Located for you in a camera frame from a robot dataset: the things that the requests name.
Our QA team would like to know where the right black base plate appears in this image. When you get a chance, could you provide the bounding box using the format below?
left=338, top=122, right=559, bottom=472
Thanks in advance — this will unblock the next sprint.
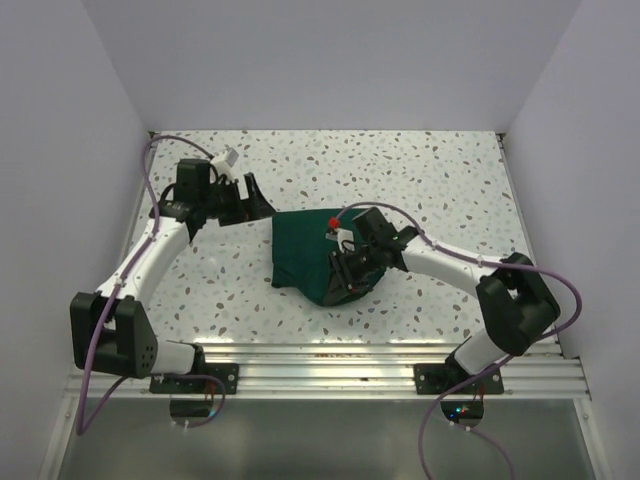
left=413, top=363, right=505, bottom=395

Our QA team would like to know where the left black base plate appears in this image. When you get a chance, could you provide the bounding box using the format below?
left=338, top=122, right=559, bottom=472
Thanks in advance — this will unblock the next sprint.
left=149, top=363, right=240, bottom=395

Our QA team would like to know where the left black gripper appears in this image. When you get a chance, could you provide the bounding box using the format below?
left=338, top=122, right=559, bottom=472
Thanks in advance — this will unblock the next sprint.
left=199, top=173, right=275, bottom=226

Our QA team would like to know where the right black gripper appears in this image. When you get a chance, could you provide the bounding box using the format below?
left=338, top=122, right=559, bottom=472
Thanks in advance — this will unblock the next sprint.
left=324, top=242, right=383, bottom=306

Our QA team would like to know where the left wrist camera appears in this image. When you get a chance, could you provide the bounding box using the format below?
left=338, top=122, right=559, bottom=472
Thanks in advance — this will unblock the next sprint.
left=210, top=147, right=239, bottom=179

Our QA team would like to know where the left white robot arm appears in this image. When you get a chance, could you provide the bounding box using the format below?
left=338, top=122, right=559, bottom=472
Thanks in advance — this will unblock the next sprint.
left=70, top=159, right=276, bottom=393

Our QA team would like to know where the green surgical drape cloth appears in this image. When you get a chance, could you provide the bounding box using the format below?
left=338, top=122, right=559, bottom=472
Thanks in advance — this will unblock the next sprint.
left=271, top=209, right=365, bottom=307

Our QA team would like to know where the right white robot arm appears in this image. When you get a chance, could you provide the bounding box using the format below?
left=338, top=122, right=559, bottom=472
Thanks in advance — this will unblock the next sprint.
left=324, top=207, right=560, bottom=393

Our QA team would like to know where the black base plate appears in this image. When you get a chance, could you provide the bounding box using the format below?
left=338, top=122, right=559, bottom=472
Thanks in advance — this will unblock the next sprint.
left=413, top=363, right=505, bottom=395
left=149, top=363, right=240, bottom=395

